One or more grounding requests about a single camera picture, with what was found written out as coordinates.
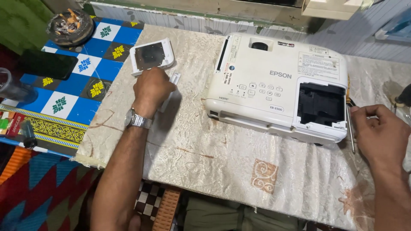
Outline person's left hand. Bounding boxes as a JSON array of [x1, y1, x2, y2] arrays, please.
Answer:
[[133, 67, 177, 118]]

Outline person's right hand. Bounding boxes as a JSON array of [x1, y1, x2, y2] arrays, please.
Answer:
[[350, 104, 411, 169]]

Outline small white plastic strip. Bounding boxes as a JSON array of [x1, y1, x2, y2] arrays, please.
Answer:
[[158, 72, 182, 113]]

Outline white projector lamp cover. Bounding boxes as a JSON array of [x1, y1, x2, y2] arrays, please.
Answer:
[[129, 37, 175, 77]]

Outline black tool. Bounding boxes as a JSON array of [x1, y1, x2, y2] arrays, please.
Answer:
[[394, 83, 411, 108]]

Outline silver metal wristwatch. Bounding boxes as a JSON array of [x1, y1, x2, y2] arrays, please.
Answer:
[[124, 107, 153, 130]]

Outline blue checkered table cover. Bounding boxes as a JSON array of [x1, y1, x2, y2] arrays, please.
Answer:
[[0, 15, 145, 158]]

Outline blue white packet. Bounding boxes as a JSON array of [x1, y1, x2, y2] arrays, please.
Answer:
[[375, 6, 411, 43]]

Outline round dark ashtray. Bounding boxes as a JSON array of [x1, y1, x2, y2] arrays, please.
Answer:
[[46, 9, 95, 48]]

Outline white projector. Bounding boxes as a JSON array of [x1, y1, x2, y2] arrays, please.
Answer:
[[204, 32, 349, 145]]

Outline heap of cigarette butts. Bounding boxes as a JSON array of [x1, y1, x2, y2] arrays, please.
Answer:
[[54, 9, 83, 35]]

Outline cream box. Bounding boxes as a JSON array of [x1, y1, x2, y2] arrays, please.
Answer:
[[301, 0, 364, 21]]

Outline cream patterned table cloth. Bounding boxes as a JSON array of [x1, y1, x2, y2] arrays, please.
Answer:
[[72, 24, 411, 231]]

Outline black smartphone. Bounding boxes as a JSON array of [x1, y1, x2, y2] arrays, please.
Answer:
[[19, 49, 79, 81]]

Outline black white checkered cloth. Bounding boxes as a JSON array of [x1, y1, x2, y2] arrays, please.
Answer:
[[133, 181, 168, 222]]

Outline orange ribbed plastic piece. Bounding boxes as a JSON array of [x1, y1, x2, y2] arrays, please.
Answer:
[[152, 187, 182, 231]]

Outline black lighter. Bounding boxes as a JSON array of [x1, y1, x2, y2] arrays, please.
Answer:
[[19, 120, 38, 149]]

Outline clear drinking glass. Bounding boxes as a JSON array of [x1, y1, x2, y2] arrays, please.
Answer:
[[0, 68, 39, 104]]

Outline green cloth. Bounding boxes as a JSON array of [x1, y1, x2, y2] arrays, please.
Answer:
[[0, 0, 56, 56]]

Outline red cigarette packet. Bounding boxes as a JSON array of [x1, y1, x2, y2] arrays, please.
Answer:
[[0, 111, 26, 137]]

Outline olive green trousers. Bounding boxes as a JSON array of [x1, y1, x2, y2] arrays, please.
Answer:
[[182, 195, 306, 231]]

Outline colourful zigzag floor mat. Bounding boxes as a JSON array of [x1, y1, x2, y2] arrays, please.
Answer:
[[0, 141, 104, 231]]

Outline yellow black handled screwdriver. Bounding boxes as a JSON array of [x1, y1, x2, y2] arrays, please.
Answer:
[[345, 75, 357, 155]]

